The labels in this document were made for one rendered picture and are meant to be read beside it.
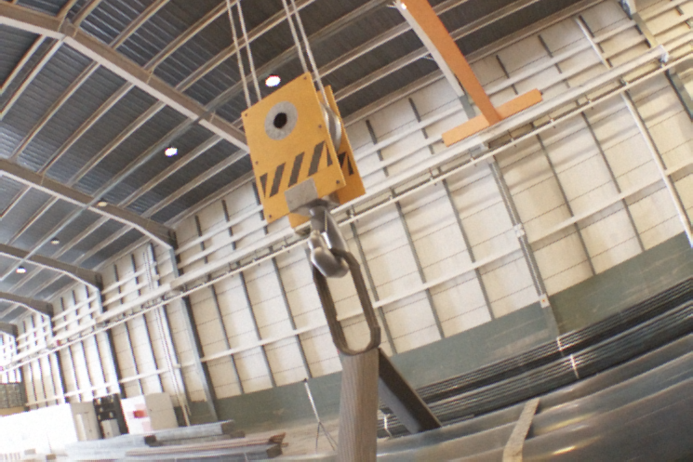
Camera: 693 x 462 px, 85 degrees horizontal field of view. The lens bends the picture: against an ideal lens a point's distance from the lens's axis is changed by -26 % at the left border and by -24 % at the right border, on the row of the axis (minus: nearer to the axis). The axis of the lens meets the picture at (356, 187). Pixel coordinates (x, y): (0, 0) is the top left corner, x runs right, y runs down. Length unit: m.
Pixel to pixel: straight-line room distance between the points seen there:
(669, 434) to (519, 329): 12.19
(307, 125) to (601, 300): 11.95
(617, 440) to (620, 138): 12.83
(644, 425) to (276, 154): 0.94
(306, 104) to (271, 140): 0.12
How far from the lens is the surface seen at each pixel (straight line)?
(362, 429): 0.93
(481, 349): 13.12
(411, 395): 1.14
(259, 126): 1.19
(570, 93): 13.07
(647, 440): 0.76
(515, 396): 5.86
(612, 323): 6.13
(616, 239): 12.95
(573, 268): 12.88
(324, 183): 1.05
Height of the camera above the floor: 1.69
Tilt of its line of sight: 20 degrees up
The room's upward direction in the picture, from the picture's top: 18 degrees counter-clockwise
